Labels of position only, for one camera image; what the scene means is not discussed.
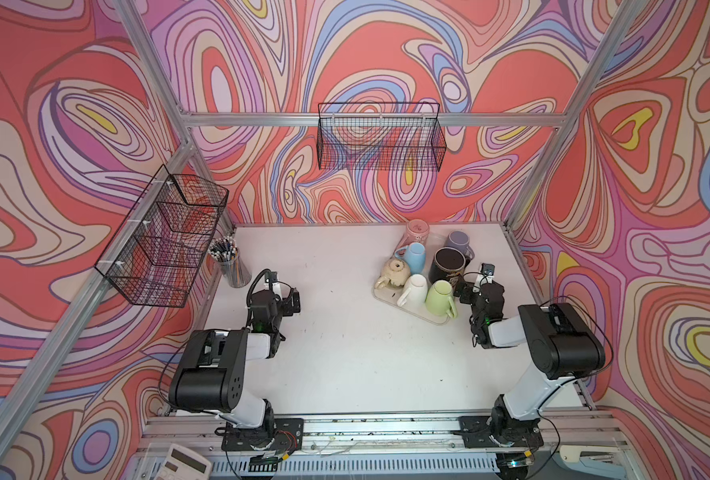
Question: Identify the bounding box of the black mug red inside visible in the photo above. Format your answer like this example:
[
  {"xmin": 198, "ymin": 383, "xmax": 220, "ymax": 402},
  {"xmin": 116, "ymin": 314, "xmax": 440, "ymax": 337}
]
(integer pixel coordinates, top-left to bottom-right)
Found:
[{"xmin": 428, "ymin": 246, "xmax": 468, "ymax": 286}]

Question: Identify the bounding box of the beige serving tray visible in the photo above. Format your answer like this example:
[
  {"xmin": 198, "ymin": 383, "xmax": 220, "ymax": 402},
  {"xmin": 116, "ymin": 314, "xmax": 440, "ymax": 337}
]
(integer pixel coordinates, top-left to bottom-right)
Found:
[{"xmin": 372, "ymin": 230, "xmax": 459, "ymax": 326}]

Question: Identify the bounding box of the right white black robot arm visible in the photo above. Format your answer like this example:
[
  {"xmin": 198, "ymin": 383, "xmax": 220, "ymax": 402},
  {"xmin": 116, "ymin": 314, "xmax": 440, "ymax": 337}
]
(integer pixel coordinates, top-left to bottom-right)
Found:
[{"xmin": 454, "ymin": 281, "xmax": 606, "ymax": 446}]

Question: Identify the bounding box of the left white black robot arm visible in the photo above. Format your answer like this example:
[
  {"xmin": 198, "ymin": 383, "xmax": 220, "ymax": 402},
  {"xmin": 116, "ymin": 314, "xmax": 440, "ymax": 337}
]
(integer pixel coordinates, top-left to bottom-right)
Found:
[{"xmin": 167, "ymin": 288, "xmax": 301, "ymax": 438}]

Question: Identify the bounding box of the light green mug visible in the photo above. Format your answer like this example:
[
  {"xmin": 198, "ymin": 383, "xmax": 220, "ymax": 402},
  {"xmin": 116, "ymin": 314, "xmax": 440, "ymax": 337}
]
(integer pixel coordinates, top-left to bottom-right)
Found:
[{"xmin": 425, "ymin": 280, "xmax": 458, "ymax": 318}]

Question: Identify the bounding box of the purple mug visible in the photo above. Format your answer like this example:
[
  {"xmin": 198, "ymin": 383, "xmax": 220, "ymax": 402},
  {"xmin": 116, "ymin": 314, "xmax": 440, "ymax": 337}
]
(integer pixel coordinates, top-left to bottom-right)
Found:
[{"xmin": 445, "ymin": 230, "xmax": 475, "ymax": 261}]

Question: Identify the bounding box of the white mug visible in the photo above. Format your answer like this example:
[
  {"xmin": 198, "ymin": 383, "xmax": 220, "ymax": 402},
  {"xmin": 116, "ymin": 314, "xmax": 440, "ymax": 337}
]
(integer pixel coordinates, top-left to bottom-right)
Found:
[{"xmin": 396, "ymin": 274, "xmax": 428, "ymax": 308}]

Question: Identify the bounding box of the light blue mug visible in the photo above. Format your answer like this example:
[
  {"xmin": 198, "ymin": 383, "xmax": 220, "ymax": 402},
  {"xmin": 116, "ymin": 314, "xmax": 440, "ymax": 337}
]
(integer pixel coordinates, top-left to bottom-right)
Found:
[{"xmin": 394, "ymin": 242, "xmax": 426, "ymax": 275}]

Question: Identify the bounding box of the pink mug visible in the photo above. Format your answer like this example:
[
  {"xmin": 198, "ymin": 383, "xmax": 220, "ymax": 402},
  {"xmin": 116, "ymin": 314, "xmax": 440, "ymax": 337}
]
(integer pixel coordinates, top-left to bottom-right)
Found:
[{"xmin": 403, "ymin": 219, "xmax": 430, "ymax": 245}]

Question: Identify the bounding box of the metal cup of pens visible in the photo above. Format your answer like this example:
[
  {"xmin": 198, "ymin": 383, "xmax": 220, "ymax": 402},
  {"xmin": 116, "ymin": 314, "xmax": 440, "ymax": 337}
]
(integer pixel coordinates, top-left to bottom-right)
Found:
[{"xmin": 208, "ymin": 236, "xmax": 251, "ymax": 288}]

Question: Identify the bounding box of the beige teapot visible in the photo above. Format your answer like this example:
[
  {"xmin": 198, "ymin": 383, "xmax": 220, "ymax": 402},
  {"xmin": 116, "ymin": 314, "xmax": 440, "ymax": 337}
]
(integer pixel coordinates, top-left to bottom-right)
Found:
[{"xmin": 374, "ymin": 258, "xmax": 411, "ymax": 289}]

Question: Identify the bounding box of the white calculator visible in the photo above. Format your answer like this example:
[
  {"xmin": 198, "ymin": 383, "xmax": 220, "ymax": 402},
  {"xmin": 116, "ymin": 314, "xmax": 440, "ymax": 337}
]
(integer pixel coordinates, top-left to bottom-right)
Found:
[{"xmin": 152, "ymin": 444, "xmax": 213, "ymax": 480}]

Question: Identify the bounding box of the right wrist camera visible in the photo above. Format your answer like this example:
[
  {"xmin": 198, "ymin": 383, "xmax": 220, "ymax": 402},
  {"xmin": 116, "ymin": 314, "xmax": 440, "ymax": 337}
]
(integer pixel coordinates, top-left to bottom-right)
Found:
[{"xmin": 475, "ymin": 263, "xmax": 495, "ymax": 287}]

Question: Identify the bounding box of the left black wire basket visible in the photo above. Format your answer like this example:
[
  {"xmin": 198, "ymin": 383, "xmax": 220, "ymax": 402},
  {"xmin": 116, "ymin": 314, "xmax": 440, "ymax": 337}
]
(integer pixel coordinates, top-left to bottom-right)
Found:
[{"xmin": 94, "ymin": 166, "xmax": 229, "ymax": 308}]

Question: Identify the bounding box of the black wire basket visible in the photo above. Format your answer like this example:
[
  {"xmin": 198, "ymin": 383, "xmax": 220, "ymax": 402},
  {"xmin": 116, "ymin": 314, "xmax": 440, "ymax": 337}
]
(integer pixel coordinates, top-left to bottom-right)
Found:
[
  {"xmin": 94, "ymin": 166, "xmax": 229, "ymax": 308},
  {"xmin": 316, "ymin": 100, "xmax": 447, "ymax": 172}
]

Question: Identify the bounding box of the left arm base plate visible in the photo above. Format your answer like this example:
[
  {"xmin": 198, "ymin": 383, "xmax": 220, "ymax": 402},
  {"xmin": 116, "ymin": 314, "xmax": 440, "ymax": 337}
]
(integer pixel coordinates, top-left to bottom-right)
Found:
[{"xmin": 214, "ymin": 417, "xmax": 304, "ymax": 453}]

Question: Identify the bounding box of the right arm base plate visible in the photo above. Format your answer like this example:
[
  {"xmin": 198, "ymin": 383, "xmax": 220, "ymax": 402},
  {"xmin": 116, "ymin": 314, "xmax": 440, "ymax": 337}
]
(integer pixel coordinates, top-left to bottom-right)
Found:
[{"xmin": 457, "ymin": 416, "xmax": 544, "ymax": 450}]

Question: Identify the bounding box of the back black wire basket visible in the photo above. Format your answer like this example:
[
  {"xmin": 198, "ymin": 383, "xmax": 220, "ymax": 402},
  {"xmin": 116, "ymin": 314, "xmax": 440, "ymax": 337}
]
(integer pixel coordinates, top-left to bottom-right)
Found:
[{"xmin": 316, "ymin": 100, "xmax": 447, "ymax": 172}]

